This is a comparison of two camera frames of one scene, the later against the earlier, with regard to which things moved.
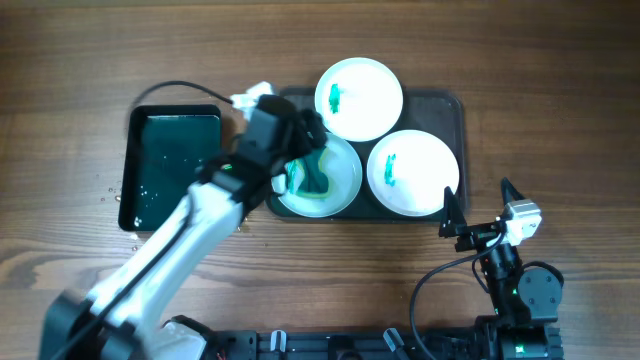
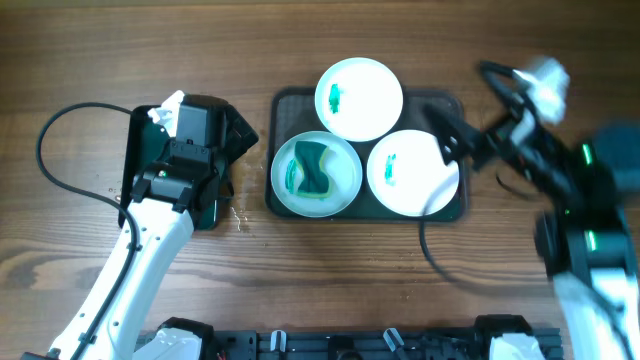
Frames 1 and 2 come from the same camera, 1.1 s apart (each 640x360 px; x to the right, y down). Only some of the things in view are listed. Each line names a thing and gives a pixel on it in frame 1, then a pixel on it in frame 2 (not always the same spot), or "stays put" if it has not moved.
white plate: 408,172 stays put
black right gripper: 480,235 to 481,145
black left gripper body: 304,132 to 239,133
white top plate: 359,99 stays put
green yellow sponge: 304,176 stays put
